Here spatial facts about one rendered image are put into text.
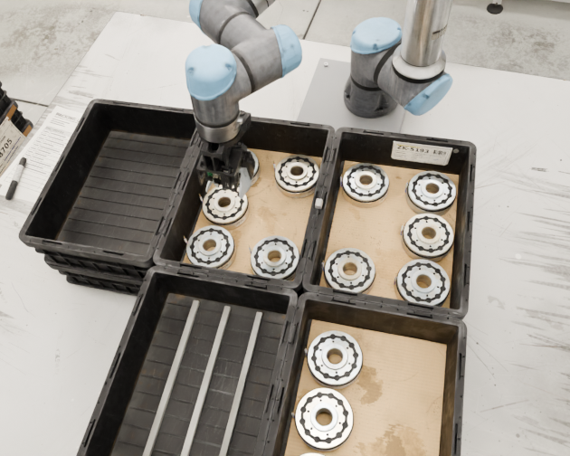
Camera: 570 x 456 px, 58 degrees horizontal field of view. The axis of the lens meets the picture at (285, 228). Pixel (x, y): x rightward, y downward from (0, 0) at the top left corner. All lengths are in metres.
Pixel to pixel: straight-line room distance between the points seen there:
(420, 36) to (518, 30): 1.87
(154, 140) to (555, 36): 2.17
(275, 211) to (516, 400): 0.63
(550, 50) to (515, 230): 1.67
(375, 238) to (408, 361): 0.27
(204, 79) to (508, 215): 0.86
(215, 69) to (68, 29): 2.53
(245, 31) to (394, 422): 0.71
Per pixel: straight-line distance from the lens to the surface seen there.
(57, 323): 1.34
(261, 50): 0.83
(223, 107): 0.81
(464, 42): 2.85
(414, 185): 1.16
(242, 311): 1.06
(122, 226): 1.23
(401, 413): 1.00
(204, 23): 0.93
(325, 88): 1.48
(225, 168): 0.93
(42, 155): 1.64
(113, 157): 1.35
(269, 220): 1.15
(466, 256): 1.01
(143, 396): 1.06
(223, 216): 1.13
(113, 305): 1.29
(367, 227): 1.13
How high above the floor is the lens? 1.81
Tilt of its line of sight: 60 degrees down
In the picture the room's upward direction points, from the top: 9 degrees counter-clockwise
